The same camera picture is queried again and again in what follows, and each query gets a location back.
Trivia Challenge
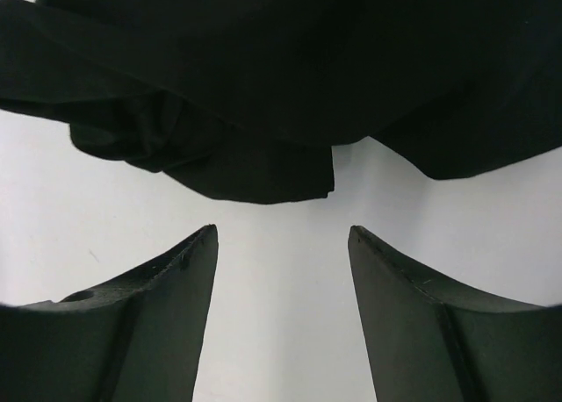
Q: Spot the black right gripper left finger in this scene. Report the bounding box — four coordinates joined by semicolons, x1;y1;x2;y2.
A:
1;225;219;401

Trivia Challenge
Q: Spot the black graphic t-shirt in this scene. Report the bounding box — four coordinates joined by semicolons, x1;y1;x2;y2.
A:
1;0;561;205

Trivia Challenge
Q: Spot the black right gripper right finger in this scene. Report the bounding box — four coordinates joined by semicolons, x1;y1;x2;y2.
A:
348;226;561;401

